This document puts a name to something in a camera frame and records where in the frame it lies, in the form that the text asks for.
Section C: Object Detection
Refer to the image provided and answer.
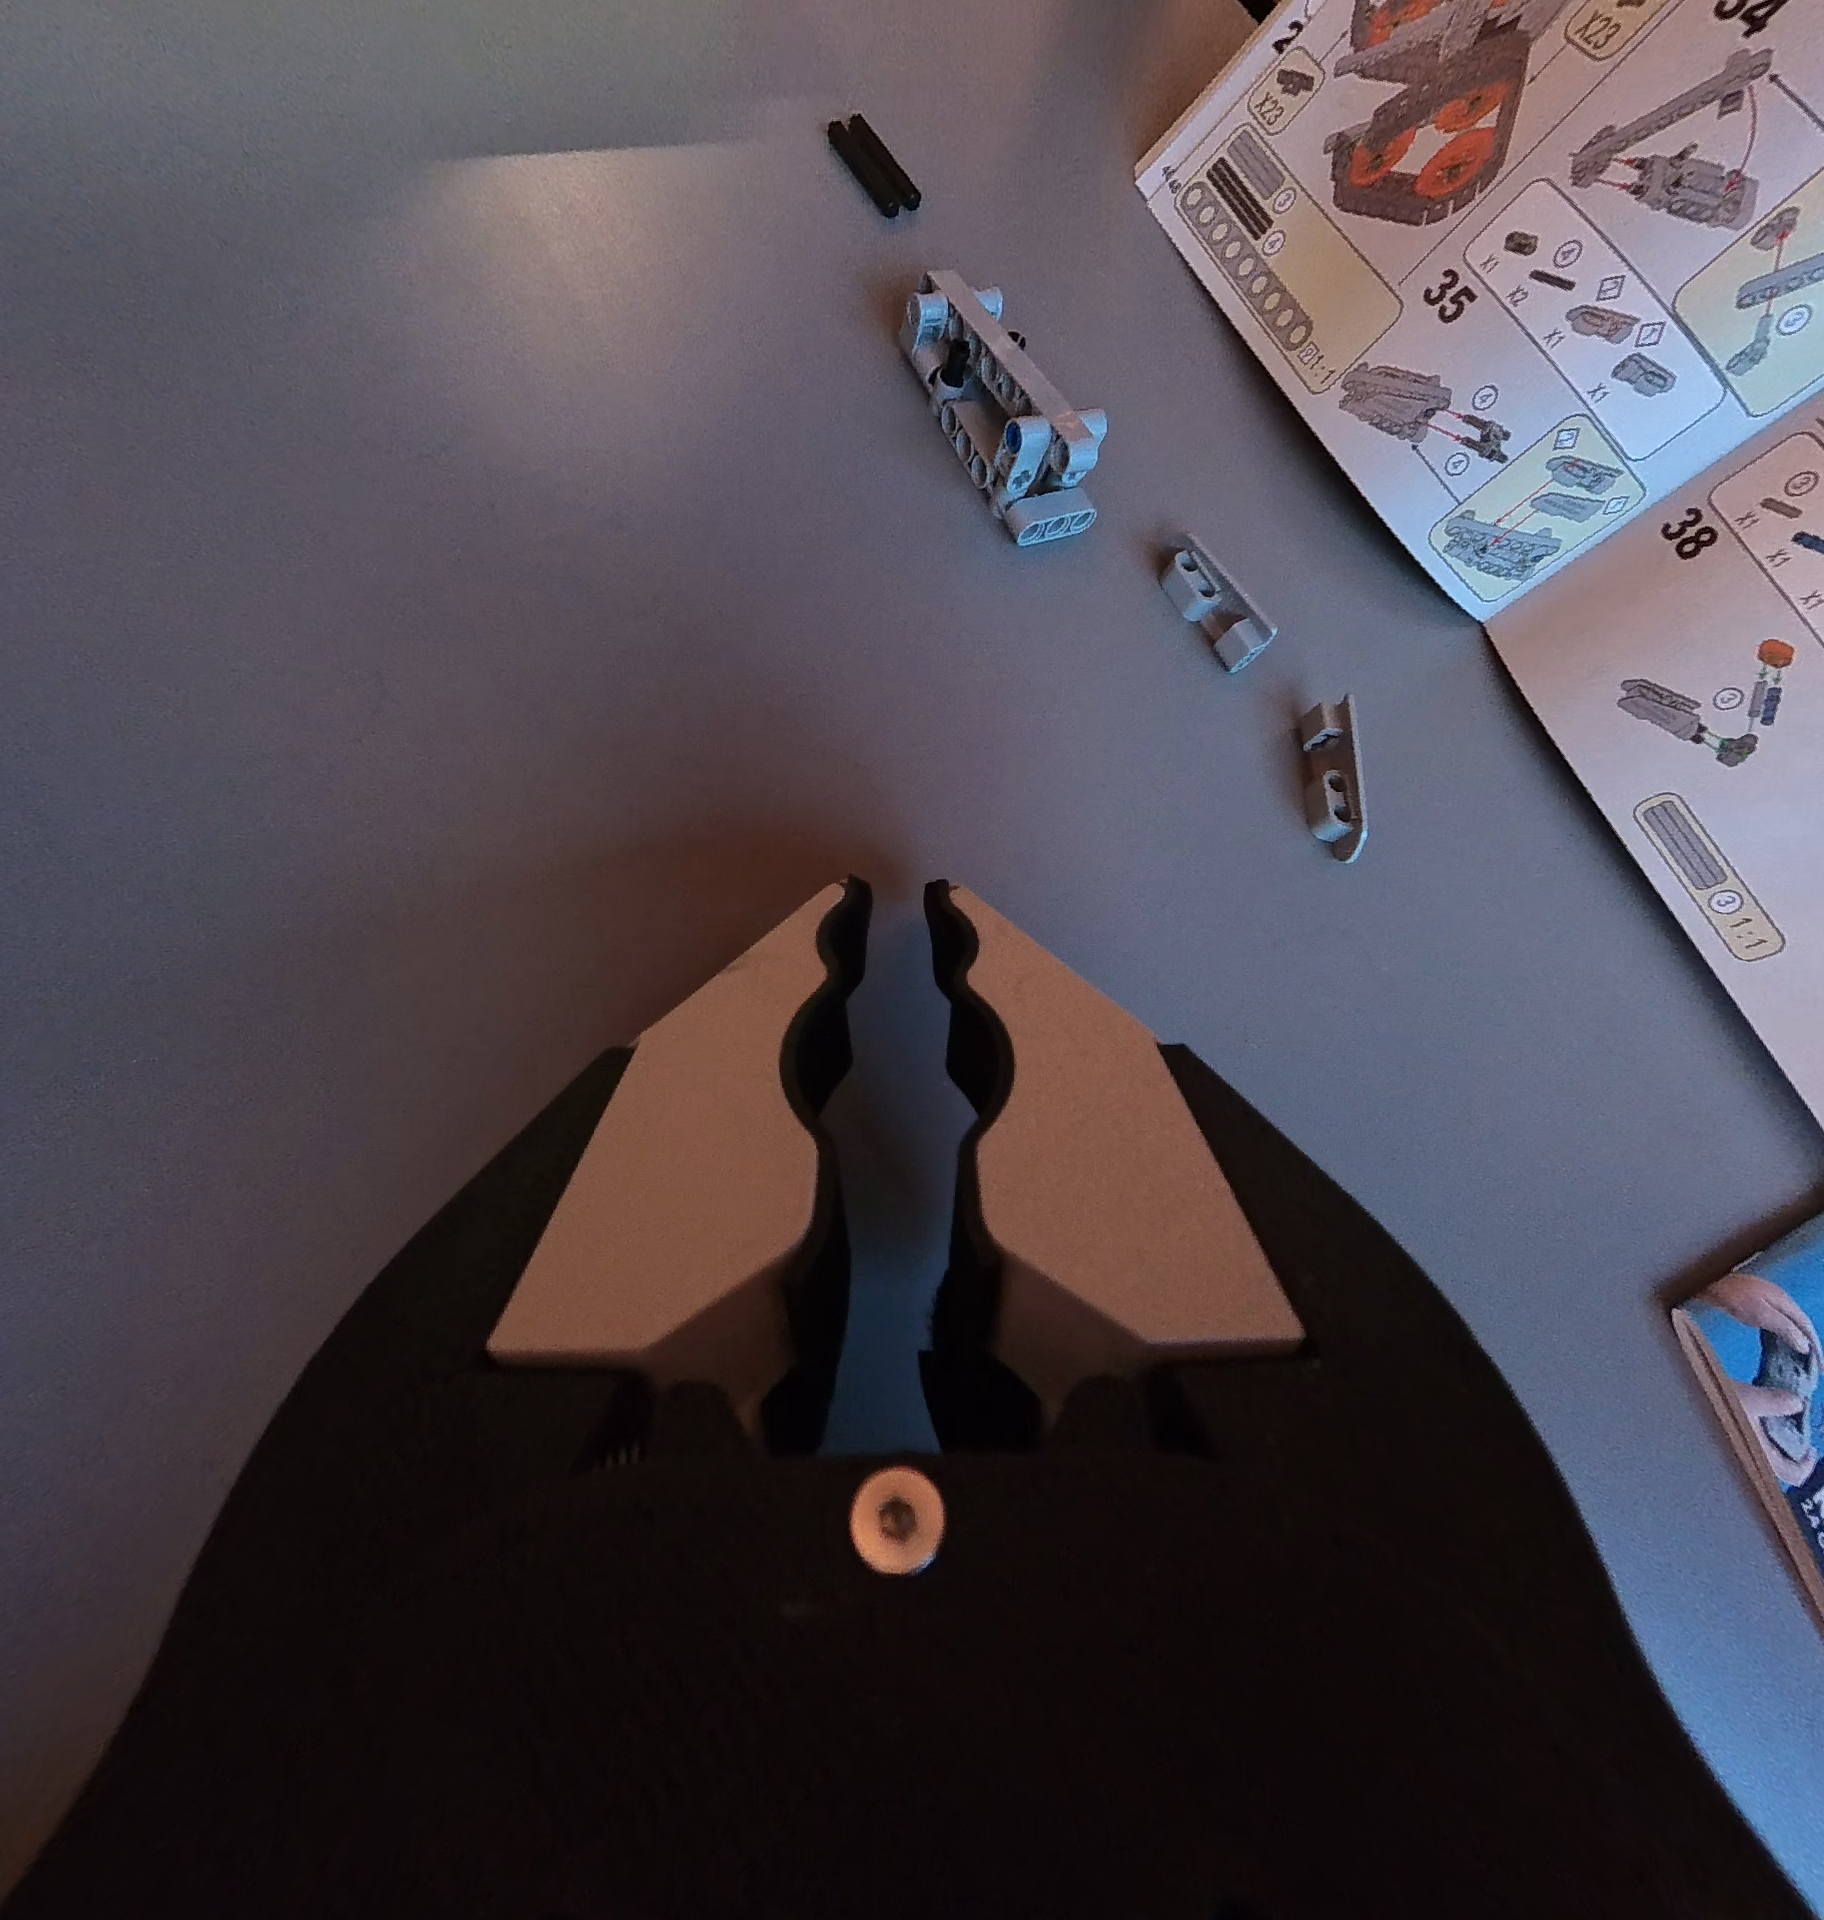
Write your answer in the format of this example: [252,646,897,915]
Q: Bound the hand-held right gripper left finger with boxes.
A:
[482,875,874,1449]

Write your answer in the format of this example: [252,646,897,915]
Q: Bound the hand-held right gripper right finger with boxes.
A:
[923,877,1306,1397]

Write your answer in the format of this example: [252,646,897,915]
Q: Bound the small grey building beam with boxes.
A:
[1294,693,1372,868]
[1160,533,1282,674]

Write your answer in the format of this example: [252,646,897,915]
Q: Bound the short black axle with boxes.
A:
[849,112,923,207]
[824,122,905,223]

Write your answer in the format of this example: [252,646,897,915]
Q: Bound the grey desk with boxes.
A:
[0,0,1824,1920]

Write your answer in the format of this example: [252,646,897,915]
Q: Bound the open instruction booklet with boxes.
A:
[1135,0,1824,1189]

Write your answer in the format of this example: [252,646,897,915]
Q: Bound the blue cover booklet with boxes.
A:
[1667,1193,1824,1712]

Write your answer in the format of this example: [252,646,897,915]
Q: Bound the grey building block assembly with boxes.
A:
[899,269,1111,557]

